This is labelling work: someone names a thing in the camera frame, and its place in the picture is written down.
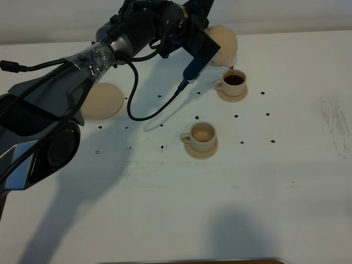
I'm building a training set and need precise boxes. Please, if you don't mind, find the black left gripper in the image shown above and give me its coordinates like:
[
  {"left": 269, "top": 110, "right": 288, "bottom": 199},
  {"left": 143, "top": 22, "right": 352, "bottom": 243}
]
[{"left": 153, "top": 0, "right": 214, "bottom": 58}]

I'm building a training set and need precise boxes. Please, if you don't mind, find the beige teapot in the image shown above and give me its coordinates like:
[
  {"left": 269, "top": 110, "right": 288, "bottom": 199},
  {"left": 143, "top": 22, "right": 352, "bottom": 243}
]
[{"left": 205, "top": 25, "right": 238, "bottom": 69}]

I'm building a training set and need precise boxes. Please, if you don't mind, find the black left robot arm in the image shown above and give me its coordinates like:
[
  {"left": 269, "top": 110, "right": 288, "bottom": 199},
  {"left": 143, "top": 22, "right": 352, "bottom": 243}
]
[{"left": 1, "top": 1, "right": 219, "bottom": 204}]

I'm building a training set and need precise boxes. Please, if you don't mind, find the beige teapot saucer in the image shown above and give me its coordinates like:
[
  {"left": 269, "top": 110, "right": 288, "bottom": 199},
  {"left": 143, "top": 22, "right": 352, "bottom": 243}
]
[{"left": 81, "top": 82, "right": 124, "bottom": 120}]

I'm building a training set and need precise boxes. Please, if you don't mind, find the beige far teacup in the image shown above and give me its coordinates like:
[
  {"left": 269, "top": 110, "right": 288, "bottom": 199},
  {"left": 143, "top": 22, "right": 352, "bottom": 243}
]
[{"left": 214, "top": 69, "right": 246, "bottom": 97}]

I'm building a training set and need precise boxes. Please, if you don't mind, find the beige teacup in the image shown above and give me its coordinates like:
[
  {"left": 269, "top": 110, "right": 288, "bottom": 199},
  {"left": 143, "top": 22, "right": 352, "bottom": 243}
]
[
  {"left": 214, "top": 69, "right": 246, "bottom": 97},
  {"left": 180, "top": 122, "right": 217, "bottom": 152}
]

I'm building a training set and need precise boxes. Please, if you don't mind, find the beige far saucer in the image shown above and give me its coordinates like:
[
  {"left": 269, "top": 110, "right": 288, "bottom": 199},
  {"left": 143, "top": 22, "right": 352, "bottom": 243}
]
[{"left": 216, "top": 86, "right": 248, "bottom": 103}]

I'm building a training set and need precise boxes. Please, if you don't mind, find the beige near teacup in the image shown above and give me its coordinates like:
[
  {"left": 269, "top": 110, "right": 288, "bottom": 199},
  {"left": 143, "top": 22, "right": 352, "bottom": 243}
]
[{"left": 180, "top": 122, "right": 217, "bottom": 152}]

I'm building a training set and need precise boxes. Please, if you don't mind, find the beige near saucer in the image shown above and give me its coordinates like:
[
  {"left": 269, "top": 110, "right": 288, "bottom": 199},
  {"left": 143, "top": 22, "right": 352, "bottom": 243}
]
[{"left": 184, "top": 140, "right": 218, "bottom": 160}]

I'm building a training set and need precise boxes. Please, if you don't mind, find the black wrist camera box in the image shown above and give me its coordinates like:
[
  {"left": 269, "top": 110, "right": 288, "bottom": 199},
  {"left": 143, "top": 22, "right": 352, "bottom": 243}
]
[{"left": 181, "top": 29, "right": 221, "bottom": 87}]

